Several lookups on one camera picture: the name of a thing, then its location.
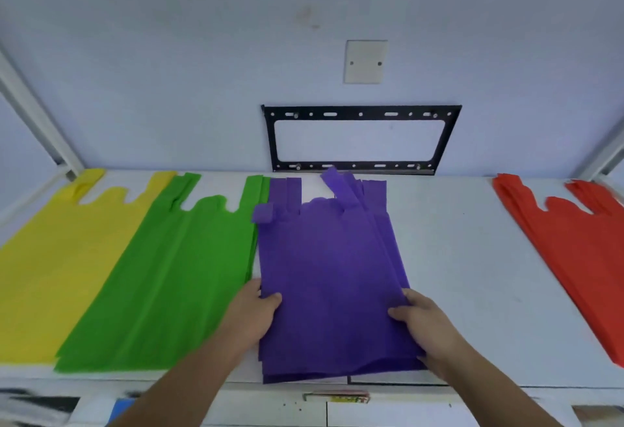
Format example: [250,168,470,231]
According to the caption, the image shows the stack of green bags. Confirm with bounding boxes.
[54,172,272,374]

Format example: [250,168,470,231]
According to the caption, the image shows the small colourful flat packet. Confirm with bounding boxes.
[303,391,371,404]

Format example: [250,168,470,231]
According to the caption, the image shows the white wall blank plate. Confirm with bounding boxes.
[344,40,389,84]

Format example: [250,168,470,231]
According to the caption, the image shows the stack of yellow bags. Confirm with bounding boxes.
[0,168,177,365]

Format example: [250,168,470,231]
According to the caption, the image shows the stack of red bags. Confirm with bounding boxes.
[492,173,624,368]

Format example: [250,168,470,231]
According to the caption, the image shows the person's left forearm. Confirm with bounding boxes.
[109,328,255,427]

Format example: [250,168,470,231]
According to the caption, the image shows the person's right forearm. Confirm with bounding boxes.
[426,338,565,427]

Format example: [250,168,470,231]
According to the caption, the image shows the black metal wall bracket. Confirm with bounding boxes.
[261,104,463,176]

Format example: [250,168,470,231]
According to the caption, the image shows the stack of purple bags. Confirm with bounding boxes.
[251,166,427,384]

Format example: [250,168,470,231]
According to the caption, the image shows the person's right hand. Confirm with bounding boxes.
[388,288,464,378]

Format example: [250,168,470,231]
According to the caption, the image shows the white metal frame post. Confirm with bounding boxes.
[0,46,85,183]
[575,122,624,184]

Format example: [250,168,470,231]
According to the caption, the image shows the person's left hand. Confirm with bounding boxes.
[218,278,283,352]

